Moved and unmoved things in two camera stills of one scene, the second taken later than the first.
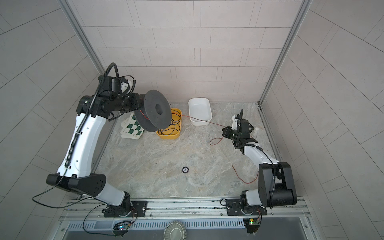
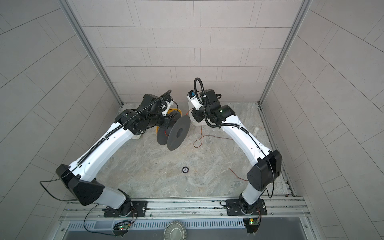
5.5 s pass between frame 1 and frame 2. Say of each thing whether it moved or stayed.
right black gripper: moved
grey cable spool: moved
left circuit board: stayed
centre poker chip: stayed
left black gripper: moved
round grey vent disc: stayed
